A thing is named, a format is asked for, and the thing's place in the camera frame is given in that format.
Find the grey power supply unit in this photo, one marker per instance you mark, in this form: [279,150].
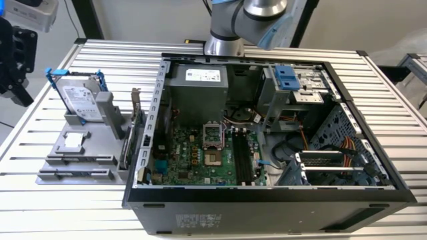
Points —
[196,100]

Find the green motherboard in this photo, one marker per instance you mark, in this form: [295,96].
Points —
[187,155]

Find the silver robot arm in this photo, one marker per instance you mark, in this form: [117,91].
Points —
[220,25]

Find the grey parts rack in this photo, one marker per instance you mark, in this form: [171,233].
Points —
[96,147]

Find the blue plastic bay latch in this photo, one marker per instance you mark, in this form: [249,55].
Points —
[284,80]

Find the CPU socket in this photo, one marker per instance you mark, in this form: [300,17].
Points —
[213,158]

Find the graphics card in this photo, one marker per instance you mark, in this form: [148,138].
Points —
[136,125]

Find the hard disk in blue carrier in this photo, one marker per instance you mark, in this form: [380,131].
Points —
[77,100]

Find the black grey PC case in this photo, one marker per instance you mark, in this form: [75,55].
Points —
[233,215]

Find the silver CPU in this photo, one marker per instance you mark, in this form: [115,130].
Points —
[73,140]

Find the black frame post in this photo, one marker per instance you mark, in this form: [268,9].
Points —
[91,20]
[307,20]

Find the blue rear port block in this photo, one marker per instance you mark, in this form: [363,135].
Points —
[160,167]

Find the metal drive cage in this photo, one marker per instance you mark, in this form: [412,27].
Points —
[307,97]

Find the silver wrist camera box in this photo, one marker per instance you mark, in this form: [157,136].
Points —
[33,15]

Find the metal locking lever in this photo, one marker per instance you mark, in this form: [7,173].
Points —
[223,131]

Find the black RAM slot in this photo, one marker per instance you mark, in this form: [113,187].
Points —
[241,157]
[237,157]
[249,157]
[245,157]

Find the black case fan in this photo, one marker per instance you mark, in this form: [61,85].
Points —
[164,135]

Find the perforated metal disk bay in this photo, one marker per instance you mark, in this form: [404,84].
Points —
[336,125]

